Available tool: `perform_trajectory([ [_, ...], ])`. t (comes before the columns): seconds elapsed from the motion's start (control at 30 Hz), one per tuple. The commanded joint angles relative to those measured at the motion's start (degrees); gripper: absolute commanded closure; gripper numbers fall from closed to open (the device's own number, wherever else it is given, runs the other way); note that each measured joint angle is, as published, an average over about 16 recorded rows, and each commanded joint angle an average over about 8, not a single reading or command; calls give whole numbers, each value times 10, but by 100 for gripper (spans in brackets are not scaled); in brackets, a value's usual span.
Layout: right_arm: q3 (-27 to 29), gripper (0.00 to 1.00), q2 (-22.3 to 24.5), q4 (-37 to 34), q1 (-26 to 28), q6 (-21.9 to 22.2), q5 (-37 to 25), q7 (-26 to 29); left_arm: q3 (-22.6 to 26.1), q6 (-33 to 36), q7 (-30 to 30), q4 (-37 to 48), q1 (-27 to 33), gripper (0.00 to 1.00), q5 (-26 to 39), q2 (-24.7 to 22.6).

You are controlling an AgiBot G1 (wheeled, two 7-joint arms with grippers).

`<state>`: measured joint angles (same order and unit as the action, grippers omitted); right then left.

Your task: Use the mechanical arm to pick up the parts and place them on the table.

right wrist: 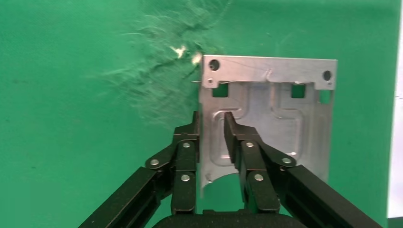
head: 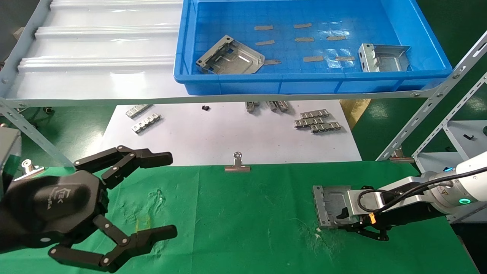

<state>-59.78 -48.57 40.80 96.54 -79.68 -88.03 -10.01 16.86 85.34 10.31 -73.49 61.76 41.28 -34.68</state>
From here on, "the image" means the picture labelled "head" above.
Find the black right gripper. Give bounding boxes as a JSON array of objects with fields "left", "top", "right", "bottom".
[{"left": 335, "top": 204, "right": 446, "bottom": 242}]

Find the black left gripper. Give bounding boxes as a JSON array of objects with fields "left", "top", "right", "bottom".
[{"left": 0, "top": 145, "right": 178, "bottom": 273}]

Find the stamped sheet metal part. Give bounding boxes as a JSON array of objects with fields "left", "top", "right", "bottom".
[
  {"left": 312, "top": 185, "right": 360, "bottom": 229},
  {"left": 195, "top": 35, "right": 265, "bottom": 75}
]

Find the silver binder clip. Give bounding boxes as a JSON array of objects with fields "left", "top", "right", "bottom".
[
  {"left": 224, "top": 151, "right": 251, "bottom": 172},
  {"left": 13, "top": 159, "right": 45, "bottom": 181},
  {"left": 389, "top": 148, "right": 415, "bottom": 163}
]

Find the green cloth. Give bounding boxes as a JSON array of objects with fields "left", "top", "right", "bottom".
[{"left": 0, "top": 161, "right": 480, "bottom": 274}]

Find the white flat board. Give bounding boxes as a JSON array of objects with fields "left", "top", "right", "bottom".
[{"left": 101, "top": 100, "right": 362, "bottom": 167}]

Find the brown cardboard piece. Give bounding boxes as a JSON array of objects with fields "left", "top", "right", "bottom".
[{"left": 340, "top": 99, "right": 371, "bottom": 130}]

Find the grey metal side shelf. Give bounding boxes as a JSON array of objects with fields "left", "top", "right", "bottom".
[{"left": 413, "top": 72, "right": 487, "bottom": 225}]

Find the blue plastic bin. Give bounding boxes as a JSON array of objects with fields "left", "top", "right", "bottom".
[{"left": 173, "top": 0, "right": 453, "bottom": 96}]

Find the white corrugated plastic sheet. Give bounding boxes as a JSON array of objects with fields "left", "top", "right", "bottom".
[{"left": 6, "top": 0, "right": 191, "bottom": 101}]

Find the folded sheet metal part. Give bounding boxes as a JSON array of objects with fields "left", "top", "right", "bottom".
[{"left": 359, "top": 43, "right": 411, "bottom": 73}]

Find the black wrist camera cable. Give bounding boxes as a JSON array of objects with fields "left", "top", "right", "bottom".
[{"left": 357, "top": 166, "right": 487, "bottom": 214}]

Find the grey slotted metal rack frame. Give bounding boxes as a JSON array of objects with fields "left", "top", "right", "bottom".
[{"left": 0, "top": 0, "right": 487, "bottom": 168}]

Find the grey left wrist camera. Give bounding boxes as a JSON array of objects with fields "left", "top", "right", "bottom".
[{"left": 0, "top": 127, "right": 22, "bottom": 193}]

